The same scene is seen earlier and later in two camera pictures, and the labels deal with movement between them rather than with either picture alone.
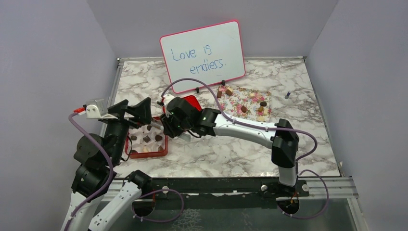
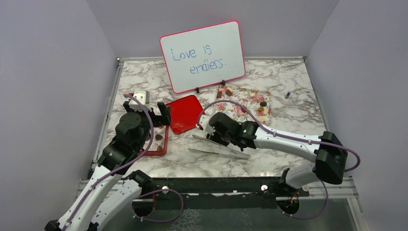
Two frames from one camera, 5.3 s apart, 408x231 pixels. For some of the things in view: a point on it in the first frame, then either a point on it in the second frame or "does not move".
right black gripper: [168, 127] to [213, 135]
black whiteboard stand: [223, 83] does not move
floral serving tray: [246, 103] does not move
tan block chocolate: [229, 92] does not move
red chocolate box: [146, 141] does not move
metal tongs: [184, 136] to [238, 154]
